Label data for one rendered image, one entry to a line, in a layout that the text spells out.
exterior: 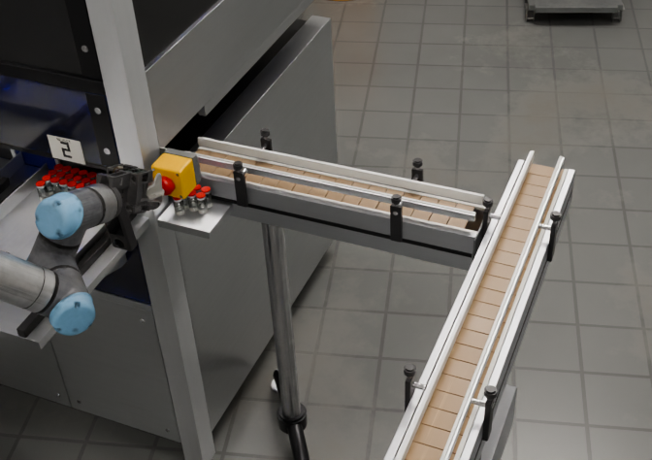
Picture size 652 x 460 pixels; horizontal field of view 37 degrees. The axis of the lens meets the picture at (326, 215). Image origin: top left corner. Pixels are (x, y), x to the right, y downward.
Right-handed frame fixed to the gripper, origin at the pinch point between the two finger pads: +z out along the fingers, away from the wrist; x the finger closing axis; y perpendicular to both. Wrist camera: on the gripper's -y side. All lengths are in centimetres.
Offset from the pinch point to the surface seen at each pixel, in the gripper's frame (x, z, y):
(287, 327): -16, 40, -38
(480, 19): 6, 300, 31
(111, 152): 13.3, 2.2, 5.8
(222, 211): -7.3, 15.7, -5.2
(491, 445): -74, 16, -41
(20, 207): 36.1, 2.9, -11.1
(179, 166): -2.5, 3.6, 5.8
